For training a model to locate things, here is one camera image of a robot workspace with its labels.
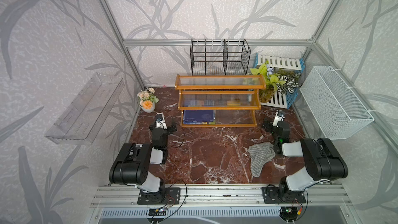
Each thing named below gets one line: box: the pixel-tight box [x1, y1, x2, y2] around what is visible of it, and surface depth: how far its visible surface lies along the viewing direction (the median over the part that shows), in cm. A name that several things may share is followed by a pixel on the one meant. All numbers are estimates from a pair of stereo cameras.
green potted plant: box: [249, 60, 287, 103], surface depth 94 cm
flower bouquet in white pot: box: [136, 87, 160, 114], surface depth 101 cm
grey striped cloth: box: [247, 142, 276, 178], surface depth 86 cm
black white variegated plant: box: [276, 70, 302, 97], surface depth 91 cm
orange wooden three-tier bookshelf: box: [175, 74, 267, 129], surface depth 102 cm
